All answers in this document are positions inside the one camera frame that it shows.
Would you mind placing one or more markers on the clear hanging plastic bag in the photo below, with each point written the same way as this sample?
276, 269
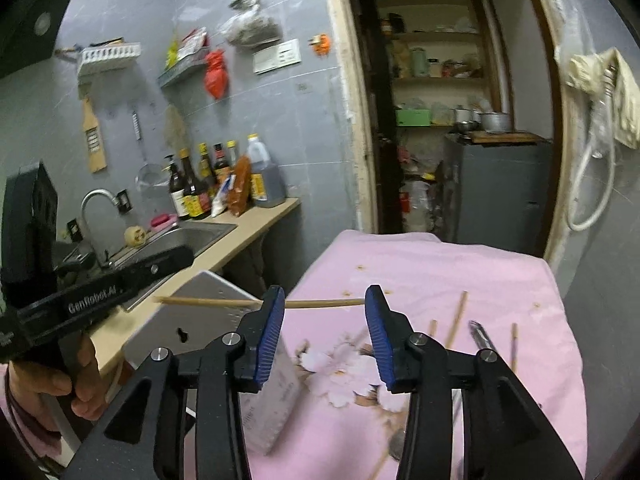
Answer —
250, 25

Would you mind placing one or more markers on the metal strainer ladle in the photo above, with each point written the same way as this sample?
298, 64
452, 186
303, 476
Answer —
147, 177

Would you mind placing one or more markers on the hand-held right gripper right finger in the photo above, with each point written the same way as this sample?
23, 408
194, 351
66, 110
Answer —
380, 347

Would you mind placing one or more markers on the black range hood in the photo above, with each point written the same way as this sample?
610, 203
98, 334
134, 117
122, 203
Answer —
30, 30

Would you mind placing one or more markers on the large dark liquid jug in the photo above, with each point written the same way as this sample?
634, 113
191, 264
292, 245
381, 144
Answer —
265, 175

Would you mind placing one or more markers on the steel sink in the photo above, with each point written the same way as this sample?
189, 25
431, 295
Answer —
200, 237

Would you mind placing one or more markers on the metal faucet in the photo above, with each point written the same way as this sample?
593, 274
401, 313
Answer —
92, 197

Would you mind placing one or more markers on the dark pump bottle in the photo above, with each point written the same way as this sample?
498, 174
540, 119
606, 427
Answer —
176, 195

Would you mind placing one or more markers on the slim yellow cap bottle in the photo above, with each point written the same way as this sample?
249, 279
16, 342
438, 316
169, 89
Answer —
231, 152

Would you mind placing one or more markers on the green box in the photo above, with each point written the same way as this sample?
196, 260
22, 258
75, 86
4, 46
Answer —
413, 117

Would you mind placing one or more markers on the person's left hand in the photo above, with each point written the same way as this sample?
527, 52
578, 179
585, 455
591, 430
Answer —
45, 377

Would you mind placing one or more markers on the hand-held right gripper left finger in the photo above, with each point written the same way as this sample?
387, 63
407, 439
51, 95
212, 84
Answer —
267, 345

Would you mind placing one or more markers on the grey cabinet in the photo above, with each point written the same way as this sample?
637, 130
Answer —
500, 195

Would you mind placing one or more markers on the wooden door frame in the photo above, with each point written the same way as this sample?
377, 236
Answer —
350, 110

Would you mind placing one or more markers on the yellowish scrubber ball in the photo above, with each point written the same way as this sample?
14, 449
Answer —
136, 236

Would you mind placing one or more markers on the wooden countertop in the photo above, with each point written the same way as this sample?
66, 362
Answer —
260, 217

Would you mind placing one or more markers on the red plastic bag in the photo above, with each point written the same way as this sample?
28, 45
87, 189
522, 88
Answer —
217, 75

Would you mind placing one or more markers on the pink soap dish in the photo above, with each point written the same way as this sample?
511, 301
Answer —
164, 221

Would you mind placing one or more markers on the cream towel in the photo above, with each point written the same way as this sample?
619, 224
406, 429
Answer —
625, 105

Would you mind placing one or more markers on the grey wall shelf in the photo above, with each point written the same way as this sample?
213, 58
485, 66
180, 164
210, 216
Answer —
182, 72

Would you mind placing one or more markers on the metal pot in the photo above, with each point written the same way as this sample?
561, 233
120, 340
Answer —
496, 122

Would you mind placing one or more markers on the orange wall hook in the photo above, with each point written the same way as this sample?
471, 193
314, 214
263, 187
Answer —
321, 44

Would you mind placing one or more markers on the yellow cap sauce bottle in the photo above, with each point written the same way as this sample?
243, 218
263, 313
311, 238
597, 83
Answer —
206, 167

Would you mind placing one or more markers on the black wall socket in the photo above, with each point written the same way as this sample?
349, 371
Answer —
123, 201

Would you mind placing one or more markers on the wooden paddle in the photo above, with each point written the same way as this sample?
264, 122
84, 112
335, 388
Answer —
95, 140

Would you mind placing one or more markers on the white wall socket panel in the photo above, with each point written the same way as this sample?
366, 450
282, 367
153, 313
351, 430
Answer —
276, 56

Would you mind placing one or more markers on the orange brown packet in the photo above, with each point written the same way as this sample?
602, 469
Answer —
241, 185

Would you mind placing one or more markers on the red and white packet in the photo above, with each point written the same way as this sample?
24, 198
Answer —
192, 45

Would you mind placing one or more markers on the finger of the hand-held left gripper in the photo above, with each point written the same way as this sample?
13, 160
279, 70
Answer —
160, 267

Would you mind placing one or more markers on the yellow packet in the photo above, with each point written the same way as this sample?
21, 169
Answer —
172, 52

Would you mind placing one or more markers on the white perforated utensil holder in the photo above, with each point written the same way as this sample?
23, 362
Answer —
200, 310

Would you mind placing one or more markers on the dark soy sauce bottle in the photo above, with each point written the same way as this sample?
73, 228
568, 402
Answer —
194, 195

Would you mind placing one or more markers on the wooden cutting board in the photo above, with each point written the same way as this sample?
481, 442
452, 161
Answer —
505, 136

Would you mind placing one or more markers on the pantry shelf unit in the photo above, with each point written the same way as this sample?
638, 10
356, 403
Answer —
435, 35

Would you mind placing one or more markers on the pink floral tablecloth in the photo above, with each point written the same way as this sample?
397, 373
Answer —
450, 270

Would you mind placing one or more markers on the red label sauce bottle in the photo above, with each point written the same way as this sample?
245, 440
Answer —
221, 162

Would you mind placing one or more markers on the white wall rack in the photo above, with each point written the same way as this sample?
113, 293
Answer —
110, 57

